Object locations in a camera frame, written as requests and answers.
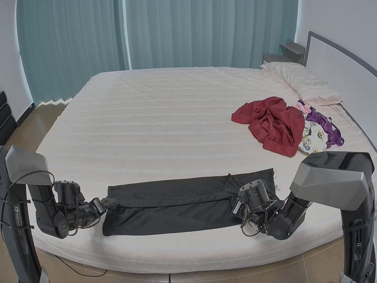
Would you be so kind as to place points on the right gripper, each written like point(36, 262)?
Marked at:
point(237, 210)

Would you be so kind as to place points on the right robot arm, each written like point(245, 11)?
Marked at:
point(332, 181)

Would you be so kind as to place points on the dark red garment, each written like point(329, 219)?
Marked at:
point(276, 128)

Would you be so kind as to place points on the pink garment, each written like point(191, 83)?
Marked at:
point(302, 107)

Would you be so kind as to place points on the pale pink pillow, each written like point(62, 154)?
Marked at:
point(303, 82)

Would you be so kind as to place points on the black T-shirt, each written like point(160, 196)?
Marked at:
point(176, 202)

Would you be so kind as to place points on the blue-green curtain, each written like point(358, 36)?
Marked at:
point(67, 40)
point(206, 25)

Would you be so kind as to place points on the grey bedside table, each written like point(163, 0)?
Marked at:
point(278, 57)

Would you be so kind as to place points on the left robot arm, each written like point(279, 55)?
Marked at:
point(26, 164)

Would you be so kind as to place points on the white printed garment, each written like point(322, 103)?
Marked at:
point(313, 141)

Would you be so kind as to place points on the bed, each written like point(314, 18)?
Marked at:
point(162, 113)

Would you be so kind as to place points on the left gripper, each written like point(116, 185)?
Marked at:
point(99, 207)

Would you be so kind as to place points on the purple satin garment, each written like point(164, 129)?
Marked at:
point(324, 122)

